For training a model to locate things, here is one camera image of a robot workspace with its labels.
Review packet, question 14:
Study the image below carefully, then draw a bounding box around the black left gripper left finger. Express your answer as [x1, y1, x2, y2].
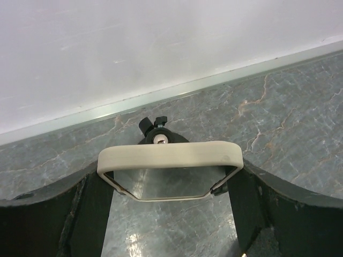
[1, 162, 113, 256]

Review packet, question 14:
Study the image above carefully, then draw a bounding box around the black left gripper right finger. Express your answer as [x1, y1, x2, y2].
[227, 161, 342, 256]

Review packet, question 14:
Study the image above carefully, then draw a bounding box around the black phone stand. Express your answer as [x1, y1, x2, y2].
[138, 116, 189, 145]

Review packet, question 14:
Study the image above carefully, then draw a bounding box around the smartphone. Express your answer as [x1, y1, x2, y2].
[97, 141, 244, 202]

